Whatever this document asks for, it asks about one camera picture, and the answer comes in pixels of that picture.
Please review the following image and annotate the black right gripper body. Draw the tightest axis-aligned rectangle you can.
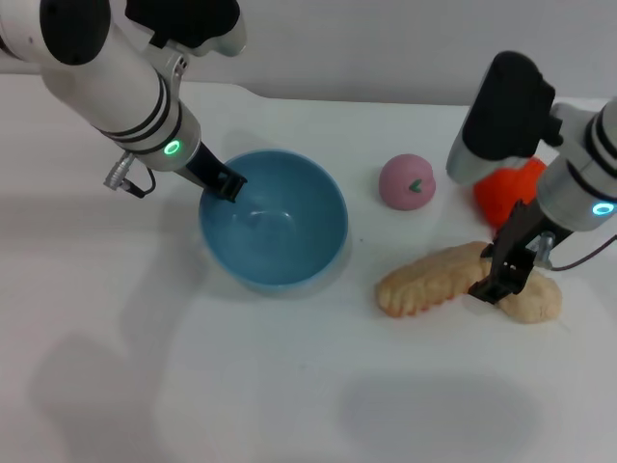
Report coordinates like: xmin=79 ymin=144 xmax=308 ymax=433
xmin=480 ymin=197 xmax=570 ymax=276

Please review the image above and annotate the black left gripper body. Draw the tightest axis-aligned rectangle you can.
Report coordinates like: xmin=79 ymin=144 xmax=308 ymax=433
xmin=185 ymin=143 xmax=231 ymax=192

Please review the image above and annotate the blue bowl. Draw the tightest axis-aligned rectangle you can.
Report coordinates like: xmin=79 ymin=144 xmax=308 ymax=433
xmin=199 ymin=150 xmax=349 ymax=296

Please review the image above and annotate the long ridged bread loaf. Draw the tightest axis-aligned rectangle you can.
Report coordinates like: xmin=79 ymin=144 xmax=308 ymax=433
xmin=375 ymin=240 xmax=498 ymax=318

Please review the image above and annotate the round beige bread bun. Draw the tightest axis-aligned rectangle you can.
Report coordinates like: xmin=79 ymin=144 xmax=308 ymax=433
xmin=498 ymin=268 xmax=563 ymax=325

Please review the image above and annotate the pink peach toy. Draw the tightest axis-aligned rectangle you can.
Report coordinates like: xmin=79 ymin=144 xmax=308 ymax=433
xmin=378 ymin=152 xmax=438 ymax=212

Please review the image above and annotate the right arm connector cable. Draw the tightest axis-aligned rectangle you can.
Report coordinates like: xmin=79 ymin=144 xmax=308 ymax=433
xmin=529 ymin=231 xmax=617 ymax=273

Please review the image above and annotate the arm connector cable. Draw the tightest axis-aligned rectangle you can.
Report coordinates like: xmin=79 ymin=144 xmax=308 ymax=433
xmin=529 ymin=231 xmax=617 ymax=273
xmin=102 ymin=151 xmax=157 ymax=200

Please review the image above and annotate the left arm connector cable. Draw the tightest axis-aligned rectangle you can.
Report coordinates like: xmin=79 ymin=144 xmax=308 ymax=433
xmin=102 ymin=151 xmax=157 ymax=200

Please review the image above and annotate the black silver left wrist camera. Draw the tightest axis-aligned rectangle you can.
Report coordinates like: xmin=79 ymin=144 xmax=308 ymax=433
xmin=124 ymin=0 xmax=250 ymax=59

